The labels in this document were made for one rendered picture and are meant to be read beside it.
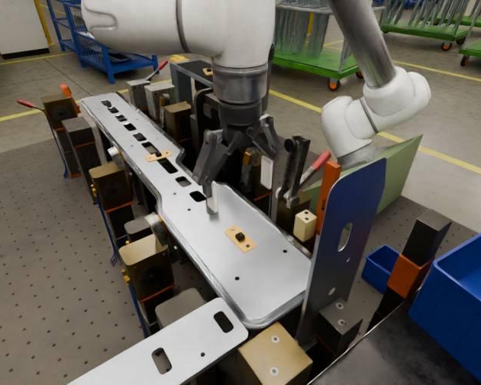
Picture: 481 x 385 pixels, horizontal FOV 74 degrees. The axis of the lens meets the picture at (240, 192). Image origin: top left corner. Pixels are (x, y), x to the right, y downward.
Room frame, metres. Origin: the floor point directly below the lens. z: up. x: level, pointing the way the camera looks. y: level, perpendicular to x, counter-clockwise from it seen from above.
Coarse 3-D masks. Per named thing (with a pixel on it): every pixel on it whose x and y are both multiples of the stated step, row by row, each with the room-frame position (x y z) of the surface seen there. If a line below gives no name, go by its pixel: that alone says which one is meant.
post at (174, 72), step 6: (174, 72) 1.48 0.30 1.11; (180, 72) 1.47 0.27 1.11; (174, 78) 1.49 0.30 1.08; (180, 78) 1.47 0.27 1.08; (186, 78) 1.49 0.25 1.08; (174, 84) 1.49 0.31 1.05; (180, 84) 1.47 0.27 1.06; (186, 84) 1.49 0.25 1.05; (180, 90) 1.47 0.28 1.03; (186, 90) 1.49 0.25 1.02; (180, 96) 1.47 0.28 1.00; (186, 96) 1.48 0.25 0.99; (192, 102) 1.50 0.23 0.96
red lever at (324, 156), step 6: (324, 150) 0.69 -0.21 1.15; (324, 156) 0.67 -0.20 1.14; (330, 156) 0.68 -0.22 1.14; (318, 162) 0.66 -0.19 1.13; (324, 162) 0.67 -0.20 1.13; (312, 168) 0.66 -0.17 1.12; (318, 168) 0.66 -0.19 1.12; (306, 174) 0.65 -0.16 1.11; (312, 174) 0.65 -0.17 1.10; (306, 180) 0.64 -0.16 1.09; (300, 186) 0.63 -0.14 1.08; (288, 192) 0.62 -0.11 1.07
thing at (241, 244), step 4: (228, 228) 0.57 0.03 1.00; (232, 228) 0.57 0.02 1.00; (236, 228) 0.57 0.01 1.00; (224, 232) 0.55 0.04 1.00; (228, 232) 0.55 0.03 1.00; (232, 232) 0.55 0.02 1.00; (236, 232) 0.55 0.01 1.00; (240, 232) 0.54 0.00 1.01; (228, 236) 0.54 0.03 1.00; (232, 236) 0.54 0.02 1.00; (236, 236) 0.53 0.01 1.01; (244, 236) 0.53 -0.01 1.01; (232, 240) 0.53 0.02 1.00; (236, 240) 0.53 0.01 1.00; (240, 240) 0.53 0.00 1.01; (244, 240) 0.53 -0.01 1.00; (248, 240) 0.53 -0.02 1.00; (236, 244) 0.52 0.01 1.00; (240, 244) 0.51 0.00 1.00; (244, 244) 0.51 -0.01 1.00; (252, 244) 0.51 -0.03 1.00; (256, 244) 0.51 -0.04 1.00; (240, 248) 0.50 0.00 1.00; (244, 248) 0.50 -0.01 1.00; (248, 248) 0.50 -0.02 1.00; (252, 248) 0.50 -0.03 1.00; (244, 252) 0.49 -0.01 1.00
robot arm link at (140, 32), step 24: (96, 0) 0.52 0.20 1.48; (120, 0) 0.51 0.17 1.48; (144, 0) 0.51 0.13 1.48; (168, 0) 0.51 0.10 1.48; (96, 24) 0.52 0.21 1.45; (120, 24) 0.51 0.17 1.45; (144, 24) 0.50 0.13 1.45; (168, 24) 0.50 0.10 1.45; (120, 48) 0.53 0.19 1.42; (144, 48) 0.52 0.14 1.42; (168, 48) 0.52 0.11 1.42
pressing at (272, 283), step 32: (96, 96) 1.47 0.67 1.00; (160, 128) 1.12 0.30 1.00; (128, 160) 0.89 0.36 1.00; (160, 192) 0.72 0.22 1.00; (192, 192) 0.72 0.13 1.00; (224, 192) 0.72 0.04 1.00; (192, 224) 0.59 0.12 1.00; (224, 224) 0.59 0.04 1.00; (256, 224) 0.59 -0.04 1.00; (192, 256) 0.49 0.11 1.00; (224, 256) 0.48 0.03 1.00; (256, 256) 0.48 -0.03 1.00; (288, 256) 0.48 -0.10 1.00; (224, 288) 0.40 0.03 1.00; (256, 288) 0.40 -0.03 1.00; (288, 288) 0.40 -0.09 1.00; (256, 320) 0.33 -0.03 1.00
